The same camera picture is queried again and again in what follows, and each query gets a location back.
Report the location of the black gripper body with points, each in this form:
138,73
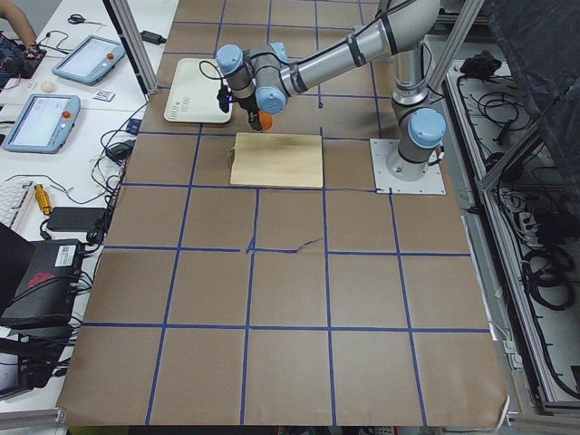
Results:
246,105

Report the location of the black power brick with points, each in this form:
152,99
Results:
72,219

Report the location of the black scissors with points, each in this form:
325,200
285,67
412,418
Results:
77,19

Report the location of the far blue teach pendant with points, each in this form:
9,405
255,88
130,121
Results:
90,61

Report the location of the aluminium frame post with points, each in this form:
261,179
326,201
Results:
124,24

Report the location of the brass cylinder tool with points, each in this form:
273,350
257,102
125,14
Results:
43,200

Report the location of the blue teach pendant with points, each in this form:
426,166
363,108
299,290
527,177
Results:
90,61
43,124

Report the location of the wooden cutting board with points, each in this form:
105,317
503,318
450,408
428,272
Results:
277,160

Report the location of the small printed card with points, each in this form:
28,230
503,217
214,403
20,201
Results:
104,96

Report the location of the near blue teach pendant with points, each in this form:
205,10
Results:
43,124

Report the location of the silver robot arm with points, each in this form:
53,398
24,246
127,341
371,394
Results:
262,79

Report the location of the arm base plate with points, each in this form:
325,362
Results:
394,175

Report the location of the orange fruit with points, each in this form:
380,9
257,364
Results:
266,121

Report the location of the cream bear tray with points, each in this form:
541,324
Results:
193,94

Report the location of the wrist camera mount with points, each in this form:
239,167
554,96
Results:
224,99

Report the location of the black power adapter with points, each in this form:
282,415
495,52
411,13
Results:
152,38

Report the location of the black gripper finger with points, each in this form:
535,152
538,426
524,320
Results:
253,120

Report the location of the white keyboard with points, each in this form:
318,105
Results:
16,196

